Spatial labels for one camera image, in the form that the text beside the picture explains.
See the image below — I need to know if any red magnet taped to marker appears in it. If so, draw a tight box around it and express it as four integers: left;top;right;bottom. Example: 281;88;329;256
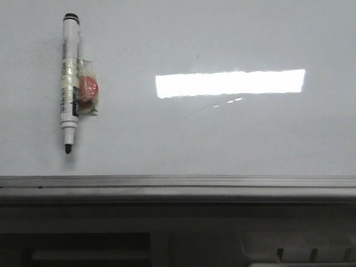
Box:
77;60;99;116

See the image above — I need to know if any white whiteboard marker black tip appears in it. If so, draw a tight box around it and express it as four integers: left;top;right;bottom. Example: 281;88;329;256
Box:
61;13;80;154

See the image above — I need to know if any white whiteboard surface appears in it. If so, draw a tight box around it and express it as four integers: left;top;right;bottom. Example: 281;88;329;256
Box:
1;1;355;176

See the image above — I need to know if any grey plastic base housing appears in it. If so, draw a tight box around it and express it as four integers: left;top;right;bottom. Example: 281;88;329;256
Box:
1;204;355;266

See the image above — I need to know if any grey aluminium whiteboard frame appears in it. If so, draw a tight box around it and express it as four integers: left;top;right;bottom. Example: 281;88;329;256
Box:
1;175;355;205

